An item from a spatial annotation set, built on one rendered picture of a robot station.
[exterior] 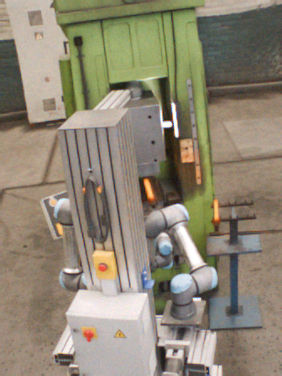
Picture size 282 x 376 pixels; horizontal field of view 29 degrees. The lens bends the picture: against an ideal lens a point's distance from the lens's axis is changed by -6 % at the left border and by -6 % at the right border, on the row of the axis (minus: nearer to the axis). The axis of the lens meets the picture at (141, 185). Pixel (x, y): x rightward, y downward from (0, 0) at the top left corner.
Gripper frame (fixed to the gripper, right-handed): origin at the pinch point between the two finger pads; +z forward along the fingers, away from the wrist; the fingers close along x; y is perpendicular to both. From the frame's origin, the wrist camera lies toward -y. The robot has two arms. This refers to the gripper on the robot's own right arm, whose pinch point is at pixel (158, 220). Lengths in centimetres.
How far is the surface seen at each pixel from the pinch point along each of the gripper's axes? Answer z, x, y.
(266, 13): 601, 279, -39
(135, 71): 44, 1, -89
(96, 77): 45, -26, -89
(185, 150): 43, 28, -28
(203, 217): 45, 38, 28
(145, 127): 31, 2, -53
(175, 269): 25, 11, 58
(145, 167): 30.6, -1.5, -24.5
